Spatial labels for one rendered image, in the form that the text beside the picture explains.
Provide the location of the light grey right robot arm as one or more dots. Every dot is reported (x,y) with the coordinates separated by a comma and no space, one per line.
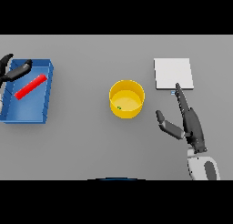
(202,167)

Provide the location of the pale square measuring scale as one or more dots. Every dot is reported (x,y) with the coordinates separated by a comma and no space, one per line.
(173,73)

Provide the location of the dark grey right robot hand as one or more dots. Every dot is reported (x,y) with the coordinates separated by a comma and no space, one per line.
(191,124)

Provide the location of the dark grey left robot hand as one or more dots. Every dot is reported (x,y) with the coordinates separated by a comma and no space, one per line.
(16,72)

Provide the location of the yellow bowl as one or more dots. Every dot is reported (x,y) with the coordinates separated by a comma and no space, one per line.
(126,99)

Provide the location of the blue plastic tray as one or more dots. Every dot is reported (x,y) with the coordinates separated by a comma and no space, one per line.
(27,92)

